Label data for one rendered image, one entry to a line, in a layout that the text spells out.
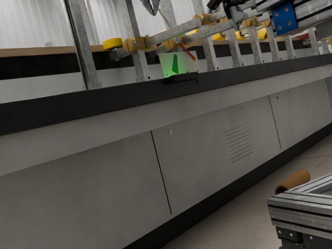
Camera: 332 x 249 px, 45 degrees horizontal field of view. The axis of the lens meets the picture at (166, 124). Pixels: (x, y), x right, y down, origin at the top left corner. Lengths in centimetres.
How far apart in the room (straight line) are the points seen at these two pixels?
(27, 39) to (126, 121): 938
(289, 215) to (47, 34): 1017
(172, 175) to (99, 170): 43
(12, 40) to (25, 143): 930
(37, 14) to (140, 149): 963
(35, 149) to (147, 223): 72
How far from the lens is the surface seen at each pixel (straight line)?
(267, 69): 235
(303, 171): 234
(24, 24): 1083
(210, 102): 185
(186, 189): 195
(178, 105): 165
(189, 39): 173
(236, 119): 242
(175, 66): 165
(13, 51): 144
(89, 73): 132
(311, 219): 123
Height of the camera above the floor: 59
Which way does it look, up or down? 2 degrees down
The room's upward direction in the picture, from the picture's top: 14 degrees counter-clockwise
